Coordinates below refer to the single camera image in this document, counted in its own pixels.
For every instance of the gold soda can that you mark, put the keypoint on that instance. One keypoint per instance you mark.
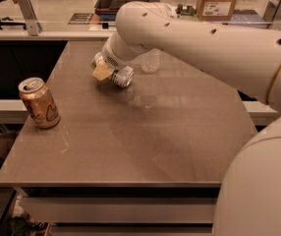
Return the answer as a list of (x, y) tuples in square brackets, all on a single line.
[(39, 102)]

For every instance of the clear plastic water bottle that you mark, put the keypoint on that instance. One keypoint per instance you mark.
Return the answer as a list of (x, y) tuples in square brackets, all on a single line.
[(150, 61)]

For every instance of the grey table drawer front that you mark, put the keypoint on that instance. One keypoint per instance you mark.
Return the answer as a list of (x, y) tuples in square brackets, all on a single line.
[(121, 210)]

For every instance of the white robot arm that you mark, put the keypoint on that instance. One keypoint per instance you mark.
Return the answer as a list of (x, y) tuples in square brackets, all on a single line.
[(247, 59)]

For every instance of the green white 7up can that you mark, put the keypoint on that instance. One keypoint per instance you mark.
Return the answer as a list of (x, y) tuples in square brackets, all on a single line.
[(120, 77)]

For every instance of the cardboard box with label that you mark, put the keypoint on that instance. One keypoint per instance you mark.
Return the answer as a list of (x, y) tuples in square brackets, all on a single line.
[(215, 10)]

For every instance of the left metal glass bracket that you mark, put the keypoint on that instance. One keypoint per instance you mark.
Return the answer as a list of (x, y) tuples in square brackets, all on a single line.
[(32, 23)]

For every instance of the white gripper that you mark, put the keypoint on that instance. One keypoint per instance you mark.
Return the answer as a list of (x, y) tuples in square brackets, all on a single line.
[(110, 59)]

